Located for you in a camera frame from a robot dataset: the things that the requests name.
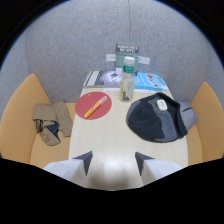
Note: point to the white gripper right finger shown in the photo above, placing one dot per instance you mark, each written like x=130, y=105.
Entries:
x=154, y=168

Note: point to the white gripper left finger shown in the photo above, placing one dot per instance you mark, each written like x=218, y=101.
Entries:
x=71, y=166

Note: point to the beige folded garment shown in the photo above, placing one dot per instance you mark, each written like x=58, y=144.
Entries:
x=51, y=121

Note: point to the grey black knit hat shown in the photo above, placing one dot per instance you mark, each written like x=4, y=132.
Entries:
x=160, y=117

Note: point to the orange bench seat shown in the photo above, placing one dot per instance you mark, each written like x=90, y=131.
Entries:
x=206, y=123
x=30, y=126

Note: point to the orange yellow marker pen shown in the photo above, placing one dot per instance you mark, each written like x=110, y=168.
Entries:
x=95, y=107

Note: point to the red round coaster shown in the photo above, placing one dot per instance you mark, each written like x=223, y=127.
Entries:
x=92, y=105

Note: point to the blue cover book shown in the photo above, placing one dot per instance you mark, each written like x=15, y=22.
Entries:
x=150, y=81

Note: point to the clear plastic bottle green label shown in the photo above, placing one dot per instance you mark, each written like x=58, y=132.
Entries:
x=127, y=81

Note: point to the grey cover book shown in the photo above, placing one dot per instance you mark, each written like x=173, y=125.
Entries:
x=101, y=79

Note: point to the white wall socket plate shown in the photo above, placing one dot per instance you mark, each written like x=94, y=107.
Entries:
x=143, y=60
x=111, y=57

